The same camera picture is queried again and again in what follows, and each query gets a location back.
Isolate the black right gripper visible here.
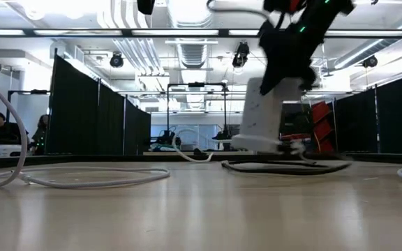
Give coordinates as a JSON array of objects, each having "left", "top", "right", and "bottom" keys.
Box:
[{"left": 258, "top": 20, "right": 326, "bottom": 96}]

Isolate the white tower power strip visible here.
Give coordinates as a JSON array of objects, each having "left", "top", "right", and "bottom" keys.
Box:
[{"left": 230, "top": 77, "right": 304, "bottom": 154}]

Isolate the long black USB cable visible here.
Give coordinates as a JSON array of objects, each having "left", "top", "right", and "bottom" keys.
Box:
[{"left": 221, "top": 139, "right": 352, "bottom": 176}]

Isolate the black monitor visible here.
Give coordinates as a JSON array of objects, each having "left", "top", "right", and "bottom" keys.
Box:
[{"left": 279, "top": 102, "right": 313, "bottom": 135}]

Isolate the red storage bin rack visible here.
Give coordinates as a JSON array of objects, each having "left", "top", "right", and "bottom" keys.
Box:
[{"left": 311, "top": 100, "right": 336, "bottom": 155}]

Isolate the black curtain partition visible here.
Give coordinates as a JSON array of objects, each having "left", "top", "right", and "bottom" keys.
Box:
[
  {"left": 45, "top": 54, "right": 152, "bottom": 156},
  {"left": 335, "top": 71, "right": 402, "bottom": 154}
]

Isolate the white background box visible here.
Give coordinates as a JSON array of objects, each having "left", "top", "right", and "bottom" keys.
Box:
[{"left": 0, "top": 144, "right": 23, "bottom": 158}]

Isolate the silver ventilation duct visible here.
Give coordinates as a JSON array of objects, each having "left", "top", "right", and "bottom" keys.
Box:
[{"left": 167, "top": 0, "right": 216, "bottom": 69}]

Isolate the white tower power cord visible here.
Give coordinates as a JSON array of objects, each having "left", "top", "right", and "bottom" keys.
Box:
[{"left": 172, "top": 128, "right": 216, "bottom": 164}]

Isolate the black table frame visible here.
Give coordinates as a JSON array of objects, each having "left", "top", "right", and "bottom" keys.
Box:
[{"left": 0, "top": 151, "right": 402, "bottom": 171}]

